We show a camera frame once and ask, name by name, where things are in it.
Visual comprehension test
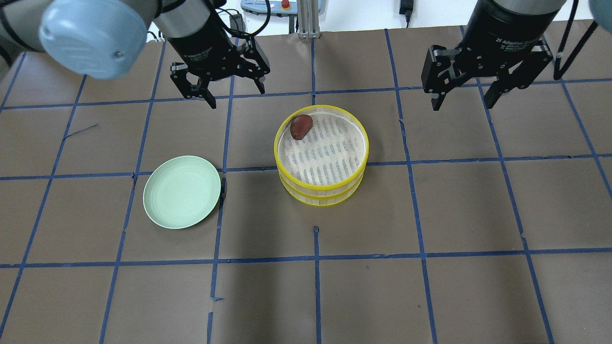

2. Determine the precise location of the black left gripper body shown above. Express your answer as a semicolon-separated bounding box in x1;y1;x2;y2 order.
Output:
170;29;271;98

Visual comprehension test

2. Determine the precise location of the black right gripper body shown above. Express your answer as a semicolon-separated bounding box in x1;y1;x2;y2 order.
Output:
420;41;553;95

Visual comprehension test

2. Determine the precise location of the red-brown bun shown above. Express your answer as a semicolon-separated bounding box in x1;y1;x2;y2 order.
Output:
289;115;313;140

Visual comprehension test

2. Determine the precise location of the yellow steamer basket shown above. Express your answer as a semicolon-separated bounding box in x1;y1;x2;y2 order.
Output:
273;105;370;192
278;170;365;207

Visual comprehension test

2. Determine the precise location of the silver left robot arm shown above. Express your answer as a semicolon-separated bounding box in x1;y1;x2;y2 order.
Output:
0;0;272;108

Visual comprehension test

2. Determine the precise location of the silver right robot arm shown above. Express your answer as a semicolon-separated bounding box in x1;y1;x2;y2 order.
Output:
421;0;611;111

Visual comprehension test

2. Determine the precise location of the teach pendant with red button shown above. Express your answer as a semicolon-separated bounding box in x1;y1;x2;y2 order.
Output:
240;0;298;17

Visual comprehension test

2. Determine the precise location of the black power adapter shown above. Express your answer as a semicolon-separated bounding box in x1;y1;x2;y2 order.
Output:
399;0;415;27

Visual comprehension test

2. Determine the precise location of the light green plate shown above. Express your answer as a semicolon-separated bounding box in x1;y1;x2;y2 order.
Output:
142;155;221;229

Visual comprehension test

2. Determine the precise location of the aluminium frame post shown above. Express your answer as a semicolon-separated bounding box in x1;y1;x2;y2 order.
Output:
296;0;321;39

